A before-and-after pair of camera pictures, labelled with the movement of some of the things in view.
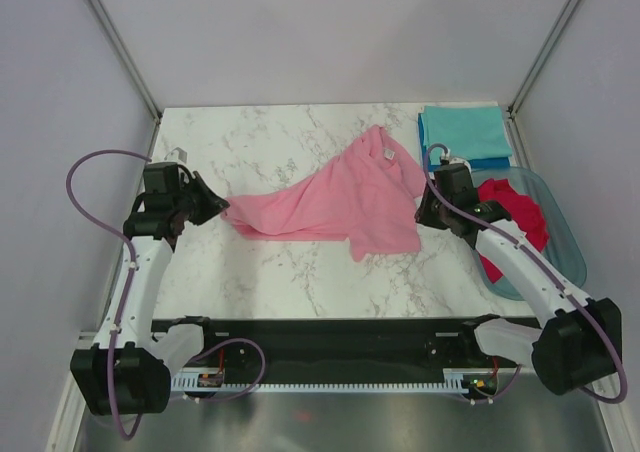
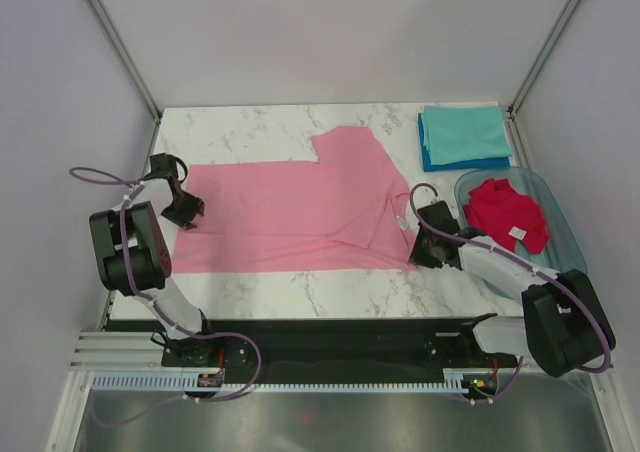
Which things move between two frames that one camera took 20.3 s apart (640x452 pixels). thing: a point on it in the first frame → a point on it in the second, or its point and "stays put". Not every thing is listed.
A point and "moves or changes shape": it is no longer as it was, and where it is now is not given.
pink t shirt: (366, 194) moves or changes shape
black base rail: (362, 346) stays put
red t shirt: (523, 210) stays put
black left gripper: (213, 204) → (195, 207)
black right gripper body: (432, 211) → (423, 252)
